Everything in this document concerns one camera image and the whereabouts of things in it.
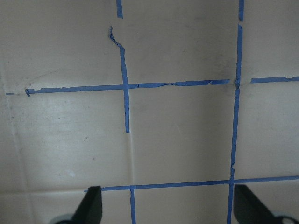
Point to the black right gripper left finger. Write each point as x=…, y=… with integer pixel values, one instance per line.
x=90, y=209

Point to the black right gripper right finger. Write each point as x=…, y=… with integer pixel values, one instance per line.
x=248, y=209

